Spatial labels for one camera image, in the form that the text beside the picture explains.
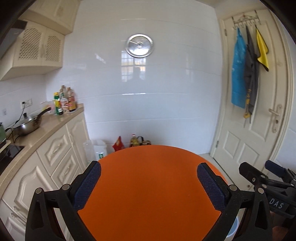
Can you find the light blue trash bin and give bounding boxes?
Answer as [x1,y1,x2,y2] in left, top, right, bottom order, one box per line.
[226,216,239,238]

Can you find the cream lower kitchen cabinet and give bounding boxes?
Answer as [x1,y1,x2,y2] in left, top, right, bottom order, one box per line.
[1,104,89,240]

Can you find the right hand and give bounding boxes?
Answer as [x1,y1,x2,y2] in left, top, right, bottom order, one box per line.
[270,212,288,241]

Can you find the white panelled door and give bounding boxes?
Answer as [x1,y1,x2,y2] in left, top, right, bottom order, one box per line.
[210,9,293,190]

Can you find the grey apron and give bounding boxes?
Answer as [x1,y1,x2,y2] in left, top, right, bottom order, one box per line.
[244,26,259,123]

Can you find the white plastic container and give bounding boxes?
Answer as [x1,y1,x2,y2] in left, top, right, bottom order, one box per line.
[83,140,108,163]

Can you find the round orange table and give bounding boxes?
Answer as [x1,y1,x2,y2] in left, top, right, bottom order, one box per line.
[79,145,220,240]

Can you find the red rice bag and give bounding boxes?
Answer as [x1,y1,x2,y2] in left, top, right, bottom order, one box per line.
[112,136,125,152]

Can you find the blue apron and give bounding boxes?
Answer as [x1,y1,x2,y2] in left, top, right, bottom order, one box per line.
[231,28,246,108]

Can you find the yellow cloth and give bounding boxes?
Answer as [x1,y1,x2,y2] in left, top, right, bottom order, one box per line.
[256,28,269,72]

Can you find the condiment bottles group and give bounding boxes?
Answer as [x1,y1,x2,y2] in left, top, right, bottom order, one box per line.
[54,85,77,115]

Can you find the metal door hook rack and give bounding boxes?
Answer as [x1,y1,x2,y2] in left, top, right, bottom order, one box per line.
[231,10,261,30]

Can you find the silver door handle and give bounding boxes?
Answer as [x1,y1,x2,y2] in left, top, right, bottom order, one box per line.
[268,104,283,133]

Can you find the steel wok with handle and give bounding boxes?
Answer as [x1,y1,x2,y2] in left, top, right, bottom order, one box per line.
[13,107,51,136]

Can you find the wall power socket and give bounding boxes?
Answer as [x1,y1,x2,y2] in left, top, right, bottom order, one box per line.
[20,98,33,109]

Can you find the round silver wall cover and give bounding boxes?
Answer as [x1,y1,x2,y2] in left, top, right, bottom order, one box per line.
[125,34,154,58]

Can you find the cream upper wall cabinet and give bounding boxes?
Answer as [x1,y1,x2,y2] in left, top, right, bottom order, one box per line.
[1,1,80,81]

